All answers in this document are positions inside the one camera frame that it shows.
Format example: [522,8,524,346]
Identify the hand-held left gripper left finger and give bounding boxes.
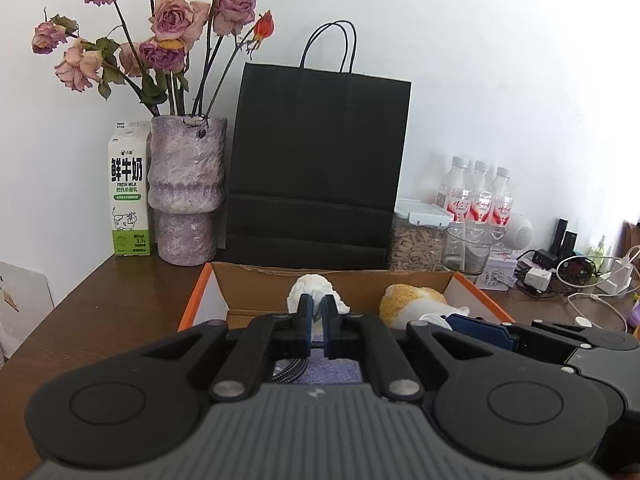
[142,294,317,403]

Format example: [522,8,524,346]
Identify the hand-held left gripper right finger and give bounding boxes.
[321,294,501,403]

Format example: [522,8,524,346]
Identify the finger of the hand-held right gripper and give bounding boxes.
[444,312,568,366]
[530,317,640,352]

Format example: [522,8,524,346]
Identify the white tissue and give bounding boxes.
[287,274,351,328]

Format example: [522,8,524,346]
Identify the purple fabric pouch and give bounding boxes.
[272,357,363,386]

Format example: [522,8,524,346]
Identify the braided charging cable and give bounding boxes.
[270,357,311,385]

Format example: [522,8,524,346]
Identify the red cardboard box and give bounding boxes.
[177,261,516,333]

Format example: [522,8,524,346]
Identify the plush sheep toy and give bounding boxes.
[378,284,471,331]

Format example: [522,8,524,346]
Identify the clear seed container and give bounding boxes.
[387,199,451,272]

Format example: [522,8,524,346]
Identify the white tissue box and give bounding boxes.
[475,250,518,291]

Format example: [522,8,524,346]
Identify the clear drinking glass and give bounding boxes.
[442,225,493,276]

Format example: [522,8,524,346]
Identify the white charger adapter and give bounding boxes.
[522,266,553,291]

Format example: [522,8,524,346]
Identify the black upright device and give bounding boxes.
[552,218,578,256]

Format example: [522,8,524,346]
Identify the white round speaker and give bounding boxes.
[502,212,533,251]

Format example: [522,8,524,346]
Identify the water bottle red label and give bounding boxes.
[470,160,497,228]
[435,156,472,226]
[492,166,515,233]

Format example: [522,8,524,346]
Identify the black paper bag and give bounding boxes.
[225,21,413,272]

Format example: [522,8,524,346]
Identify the purple textured vase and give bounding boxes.
[146,115,228,266]

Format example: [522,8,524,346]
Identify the white milk carton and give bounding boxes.
[107,121,152,257]

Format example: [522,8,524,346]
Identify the white card yellow picture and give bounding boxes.
[0,260,55,356]

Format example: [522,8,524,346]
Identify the dried rose bouquet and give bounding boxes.
[31,0,276,117]

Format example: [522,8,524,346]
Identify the white charging cable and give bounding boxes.
[565,290,631,333]

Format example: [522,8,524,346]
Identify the black tangled cables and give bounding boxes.
[515,252,536,291]

